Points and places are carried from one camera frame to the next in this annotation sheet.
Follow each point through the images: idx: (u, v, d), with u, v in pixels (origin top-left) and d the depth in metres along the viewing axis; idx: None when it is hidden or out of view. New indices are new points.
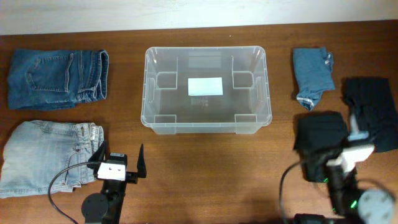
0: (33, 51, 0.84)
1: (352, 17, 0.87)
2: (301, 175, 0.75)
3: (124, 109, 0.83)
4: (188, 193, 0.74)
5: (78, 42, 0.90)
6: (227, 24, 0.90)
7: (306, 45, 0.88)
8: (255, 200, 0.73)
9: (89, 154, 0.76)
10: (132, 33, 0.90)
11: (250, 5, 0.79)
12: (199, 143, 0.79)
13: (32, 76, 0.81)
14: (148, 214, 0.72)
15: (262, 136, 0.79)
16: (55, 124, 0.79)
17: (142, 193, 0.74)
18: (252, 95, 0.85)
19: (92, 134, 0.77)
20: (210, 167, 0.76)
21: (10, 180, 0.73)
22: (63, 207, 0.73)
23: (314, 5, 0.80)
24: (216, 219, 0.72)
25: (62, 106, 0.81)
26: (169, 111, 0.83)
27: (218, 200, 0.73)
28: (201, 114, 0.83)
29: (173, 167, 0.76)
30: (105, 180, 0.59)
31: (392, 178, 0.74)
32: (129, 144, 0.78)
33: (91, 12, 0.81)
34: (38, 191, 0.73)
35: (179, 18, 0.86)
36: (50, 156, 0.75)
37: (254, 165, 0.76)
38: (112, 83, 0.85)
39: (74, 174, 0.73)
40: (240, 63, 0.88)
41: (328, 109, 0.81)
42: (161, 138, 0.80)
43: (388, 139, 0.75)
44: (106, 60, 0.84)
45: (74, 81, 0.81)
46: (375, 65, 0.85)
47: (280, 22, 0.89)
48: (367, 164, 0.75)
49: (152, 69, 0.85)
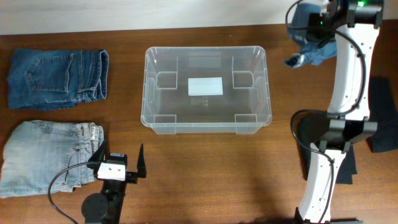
0: (32, 51, 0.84)
1: None
2: (301, 175, 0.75)
3: (124, 109, 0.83)
4: (188, 192, 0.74)
5: (77, 42, 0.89)
6: (227, 24, 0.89)
7: None
8: (255, 200, 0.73)
9: (89, 154, 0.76)
10: (132, 33, 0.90)
11: (251, 4, 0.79)
12: (200, 142, 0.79)
13: (32, 76, 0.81)
14: (148, 214, 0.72)
15: (262, 136, 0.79)
16: (55, 124, 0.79)
17: (142, 192, 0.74)
18: (252, 95, 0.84)
19: (92, 134, 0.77)
20: (210, 167, 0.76)
21: (10, 180, 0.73)
22: (63, 207, 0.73)
23: None
24: (216, 219, 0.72)
25: (63, 106, 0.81)
26: (169, 111, 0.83)
27: (218, 200, 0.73)
28: (201, 114, 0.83)
29: (173, 167, 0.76)
30: (105, 180, 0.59)
31: (390, 178, 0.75)
32: (129, 144, 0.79)
33: (91, 12, 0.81)
34: (38, 191, 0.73)
35: (179, 18, 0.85)
36: (50, 156, 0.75)
37: (254, 165, 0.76)
38: (112, 83, 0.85)
39: (74, 174, 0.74)
40: (240, 63, 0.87)
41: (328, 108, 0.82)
42: (161, 138, 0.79)
43: (388, 139, 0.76)
44: (106, 60, 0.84)
45: (74, 81, 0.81)
46: (374, 65, 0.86)
47: (280, 22, 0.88)
48: (366, 165, 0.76)
49: (152, 69, 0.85)
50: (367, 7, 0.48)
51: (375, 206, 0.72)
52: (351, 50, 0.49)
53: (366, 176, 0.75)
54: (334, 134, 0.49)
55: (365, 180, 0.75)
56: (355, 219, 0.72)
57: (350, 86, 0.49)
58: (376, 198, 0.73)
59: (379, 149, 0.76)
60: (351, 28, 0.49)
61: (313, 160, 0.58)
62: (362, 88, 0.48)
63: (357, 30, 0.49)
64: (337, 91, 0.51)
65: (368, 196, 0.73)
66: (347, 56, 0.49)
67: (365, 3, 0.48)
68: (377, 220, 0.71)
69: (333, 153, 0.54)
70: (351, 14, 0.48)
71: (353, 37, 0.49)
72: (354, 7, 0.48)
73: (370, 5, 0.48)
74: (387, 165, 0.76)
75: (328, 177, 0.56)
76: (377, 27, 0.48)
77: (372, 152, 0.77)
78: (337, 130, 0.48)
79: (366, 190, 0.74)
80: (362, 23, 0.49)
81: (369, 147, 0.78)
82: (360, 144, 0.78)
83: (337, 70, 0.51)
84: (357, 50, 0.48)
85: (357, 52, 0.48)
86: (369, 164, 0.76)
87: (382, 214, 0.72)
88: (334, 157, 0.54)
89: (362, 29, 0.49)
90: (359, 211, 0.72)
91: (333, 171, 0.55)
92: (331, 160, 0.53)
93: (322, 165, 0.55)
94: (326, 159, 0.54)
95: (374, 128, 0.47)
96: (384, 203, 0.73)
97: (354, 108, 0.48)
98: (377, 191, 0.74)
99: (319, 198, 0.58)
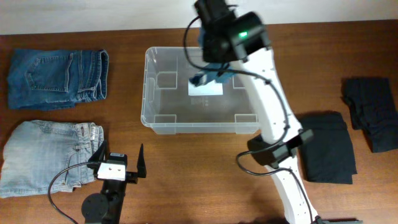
0: (32, 51, 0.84)
1: (352, 16, 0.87)
2: (301, 175, 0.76)
3: (124, 109, 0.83)
4: (188, 192, 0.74)
5: (77, 42, 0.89)
6: None
7: (307, 44, 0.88)
8: (255, 200, 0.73)
9: (89, 154, 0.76)
10: (132, 33, 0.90)
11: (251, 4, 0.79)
12: (200, 142, 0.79)
13: (32, 76, 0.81)
14: (148, 214, 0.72)
15: None
16: (55, 124, 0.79)
17: (142, 192, 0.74)
18: None
19: (91, 134, 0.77)
20: (211, 167, 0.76)
21: (10, 180, 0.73)
22: (63, 207, 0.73)
23: (316, 5, 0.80)
24: (216, 219, 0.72)
25: (62, 106, 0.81)
26: (169, 111, 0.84)
27: (218, 200, 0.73)
28: (202, 115, 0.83)
29: (173, 167, 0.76)
30: (105, 180, 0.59)
31: (390, 178, 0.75)
32: (129, 144, 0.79)
33: (91, 12, 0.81)
34: (38, 191, 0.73)
35: (180, 18, 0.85)
36: (50, 156, 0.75)
37: (254, 165, 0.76)
38: (112, 83, 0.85)
39: (74, 174, 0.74)
40: None
41: (328, 109, 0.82)
42: (162, 138, 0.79)
43: (388, 139, 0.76)
44: (106, 60, 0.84)
45: (74, 81, 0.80)
46: (373, 65, 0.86)
47: (280, 22, 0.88)
48: (366, 165, 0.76)
49: (152, 69, 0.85)
50: (250, 32, 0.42)
51: (375, 206, 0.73)
52: (255, 81, 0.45)
53: (367, 176, 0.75)
54: (282, 153, 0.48)
55: (365, 180, 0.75)
56: (355, 219, 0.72)
57: (272, 118, 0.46)
58: (377, 198, 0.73)
59: (379, 148, 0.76)
60: (245, 63, 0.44)
61: (273, 177, 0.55)
62: (282, 114, 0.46)
63: (255, 58, 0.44)
64: (265, 122, 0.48)
65: (369, 196, 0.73)
66: (255, 87, 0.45)
67: (247, 30, 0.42)
68: (376, 220, 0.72)
69: (288, 162, 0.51)
70: (239, 48, 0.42)
71: (252, 68, 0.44)
72: (237, 40, 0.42)
73: (253, 28, 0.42)
74: (386, 165, 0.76)
75: (295, 183, 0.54)
76: (268, 48, 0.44)
77: (372, 152, 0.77)
78: (282, 152, 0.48)
79: (367, 190, 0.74)
80: (252, 53, 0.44)
81: (369, 147, 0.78)
82: (360, 144, 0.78)
83: (255, 104, 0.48)
84: (262, 78, 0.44)
85: (263, 80, 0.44)
86: (370, 164, 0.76)
87: (382, 214, 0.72)
88: (290, 165, 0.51)
89: (255, 59, 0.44)
90: (359, 210, 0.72)
91: (295, 177, 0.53)
92: (288, 170, 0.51)
93: (285, 178, 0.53)
94: (285, 170, 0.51)
95: (311, 131, 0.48)
96: (384, 203, 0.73)
97: (286, 130, 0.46)
98: (377, 191, 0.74)
99: (300, 205, 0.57)
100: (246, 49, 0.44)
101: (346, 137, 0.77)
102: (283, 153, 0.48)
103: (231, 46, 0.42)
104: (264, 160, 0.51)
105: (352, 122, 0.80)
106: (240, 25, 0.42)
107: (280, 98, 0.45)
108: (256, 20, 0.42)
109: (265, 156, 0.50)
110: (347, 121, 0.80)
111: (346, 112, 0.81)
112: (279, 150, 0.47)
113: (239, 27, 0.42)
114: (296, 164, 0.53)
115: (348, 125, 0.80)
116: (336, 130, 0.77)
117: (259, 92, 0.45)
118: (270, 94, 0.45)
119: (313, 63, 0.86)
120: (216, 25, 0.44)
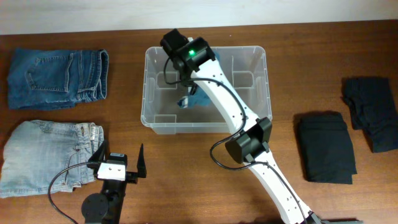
0: (33, 51, 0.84)
1: (352, 16, 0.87)
2: (301, 175, 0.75)
3: (124, 109, 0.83)
4: (188, 192, 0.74)
5: (76, 42, 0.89)
6: (227, 24, 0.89)
7: (306, 44, 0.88)
8: (255, 200, 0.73)
9: (89, 154, 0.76)
10: (132, 33, 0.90)
11: (251, 4, 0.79)
12: (200, 142, 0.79)
13: (32, 76, 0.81)
14: (148, 214, 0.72)
15: None
16: (55, 124, 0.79)
17: (142, 192, 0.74)
18: (252, 95, 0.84)
19: (91, 134, 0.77)
20: (210, 167, 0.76)
21: (10, 180, 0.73)
22: (64, 207, 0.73)
23: (315, 5, 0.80)
24: (215, 219, 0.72)
25: (62, 106, 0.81)
26: (169, 111, 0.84)
27: (217, 200, 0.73)
28: (201, 115, 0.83)
29: (173, 167, 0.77)
30: (104, 180, 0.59)
31: (390, 178, 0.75)
32: (129, 144, 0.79)
33: (91, 12, 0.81)
34: (38, 191, 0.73)
35: (180, 18, 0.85)
36: (50, 155, 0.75)
37: None
38: (112, 83, 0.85)
39: (74, 174, 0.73)
40: (240, 63, 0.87)
41: (328, 109, 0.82)
42: (161, 138, 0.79)
43: (388, 139, 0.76)
44: (106, 60, 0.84)
45: (74, 81, 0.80)
46: (373, 65, 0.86)
47: (280, 22, 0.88)
48: (366, 165, 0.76)
49: (152, 70, 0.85)
50: (198, 51, 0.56)
51: (375, 205, 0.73)
52: (210, 84, 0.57)
53: (366, 176, 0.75)
54: (248, 144, 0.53)
55: (365, 180, 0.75)
56: (355, 219, 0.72)
57: (229, 111, 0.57)
58: (377, 198, 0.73)
59: (379, 148, 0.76)
60: (197, 72, 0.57)
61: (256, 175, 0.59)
62: (236, 107, 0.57)
63: (206, 67, 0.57)
64: (227, 118, 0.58)
65: (368, 196, 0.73)
66: (211, 89, 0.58)
67: (194, 50, 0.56)
68: (376, 219, 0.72)
69: (265, 156, 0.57)
70: (190, 64, 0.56)
71: (204, 75, 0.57)
72: (188, 58, 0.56)
73: (199, 48, 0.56)
74: (386, 165, 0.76)
75: (277, 177, 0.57)
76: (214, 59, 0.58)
77: (372, 152, 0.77)
78: (247, 142, 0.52)
79: (366, 190, 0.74)
80: (202, 65, 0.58)
81: (369, 147, 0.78)
82: (360, 144, 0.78)
83: (216, 104, 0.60)
84: (214, 81, 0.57)
85: (216, 83, 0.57)
86: (369, 163, 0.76)
87: (382, 214, 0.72)
88: (267, 160, 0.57)
89: (206, 68, 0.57)
90: (359, 210, 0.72)
91: (273, 171, 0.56)
92: (265, 163, 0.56)
93: (263, 172, 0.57)
94: (262, 164, 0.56)
95: (269, 119, 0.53)
96: (384, 203, 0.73)
97: (244, 121, 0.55)
98: (377, 191, 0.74)
99: (288, 199, 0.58)
100: (196, 64, 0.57)
101: (346, 137, 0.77)
102: (250, 144, 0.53)
103: (186, 65, 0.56)
104: (238, 155, 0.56)
105: (352, 122, 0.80)
106: (189, 46, 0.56)
107: (232, 94, 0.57)
108: (202, 43, 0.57)
109: (235, 149, 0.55)
110: (347, 121, 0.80)
111: (346, 112, 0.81)
112: (244, 141, 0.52)
113: (189, 48, 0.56)
114: (273, 159, 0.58)
115: (348, 125, 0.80)
116: (335, 130, 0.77)
117: (215, 93, 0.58)
118: (224, 93, 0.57)
119: (313, 63, 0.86)
120: (173, 48, 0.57)
